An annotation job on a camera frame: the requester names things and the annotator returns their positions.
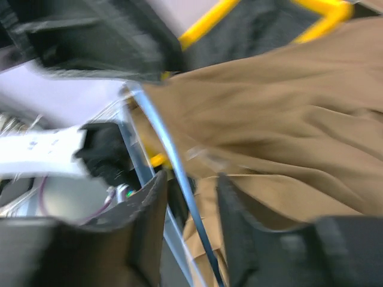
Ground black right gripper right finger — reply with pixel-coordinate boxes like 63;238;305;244
217;174;382;286

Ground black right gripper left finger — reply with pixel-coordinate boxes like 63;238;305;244
1;171;167;286

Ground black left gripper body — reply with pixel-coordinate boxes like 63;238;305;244
1;0;186;82

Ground blue wire hanger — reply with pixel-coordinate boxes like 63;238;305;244
126;81;225;286

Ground tan brown skirt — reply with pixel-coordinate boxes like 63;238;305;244
142;16;382;286

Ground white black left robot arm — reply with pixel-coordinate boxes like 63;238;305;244
1;1;189;191

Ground dark grey folded clothes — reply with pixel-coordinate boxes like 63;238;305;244
184;0;320;71

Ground yellow plastic crate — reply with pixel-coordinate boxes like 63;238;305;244
146;0;355;171

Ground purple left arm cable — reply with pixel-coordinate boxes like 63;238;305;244
37;175;117;225

